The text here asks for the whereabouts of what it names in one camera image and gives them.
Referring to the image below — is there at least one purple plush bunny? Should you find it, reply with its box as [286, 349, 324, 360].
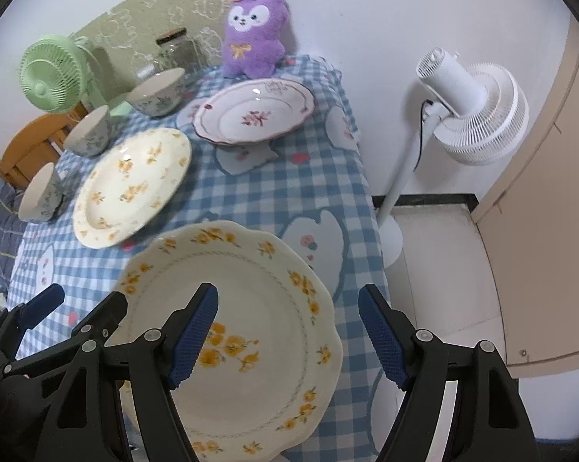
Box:
[222, 0, 289, 79]

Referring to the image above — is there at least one beige wooden door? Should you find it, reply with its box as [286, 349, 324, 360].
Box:
[471, 13, 579, 379]

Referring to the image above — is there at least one black fan power cable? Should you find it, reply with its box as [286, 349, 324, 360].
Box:
[411, 98, 440, 172]

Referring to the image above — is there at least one orange wooden chair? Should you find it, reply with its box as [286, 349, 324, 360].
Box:
[0, 112, 84, 189]

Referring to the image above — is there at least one large round yellow flower plate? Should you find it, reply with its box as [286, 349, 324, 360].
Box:
[72, 127, 191, 249]

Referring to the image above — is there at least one white standing fan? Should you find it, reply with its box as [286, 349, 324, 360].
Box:
[377, 47, 529, 267]

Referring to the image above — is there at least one green desk fan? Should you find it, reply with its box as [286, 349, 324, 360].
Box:
[19, 35, 133, 115]

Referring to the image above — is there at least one green cartoon wall mat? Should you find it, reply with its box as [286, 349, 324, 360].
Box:
[75, 0, 229, 99]

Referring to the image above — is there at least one glass jar black lid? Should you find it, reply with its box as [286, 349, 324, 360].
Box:
[155, 27, 199, 73]

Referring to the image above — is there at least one cotton swab container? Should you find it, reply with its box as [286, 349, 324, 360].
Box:
[136, 64, 157, 85]

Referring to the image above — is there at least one grey plaid bedding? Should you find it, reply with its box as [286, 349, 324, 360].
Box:
[0, 184, 27, 283]

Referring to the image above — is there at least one scalloped yellow flower plate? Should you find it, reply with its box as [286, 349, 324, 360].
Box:
[110, 220, 342, 461]

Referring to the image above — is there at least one white plate red pattern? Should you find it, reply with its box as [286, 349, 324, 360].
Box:
[194, 78, 314, 146]

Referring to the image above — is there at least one blue checkered tablecloth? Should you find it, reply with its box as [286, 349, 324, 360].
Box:
[9, 55, 387, 461]

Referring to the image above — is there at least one floral ceramic bowl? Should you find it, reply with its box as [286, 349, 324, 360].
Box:
[125, 68, 186, 118]
[18, 163, 64, 223]
[64, 105, 111, 157]

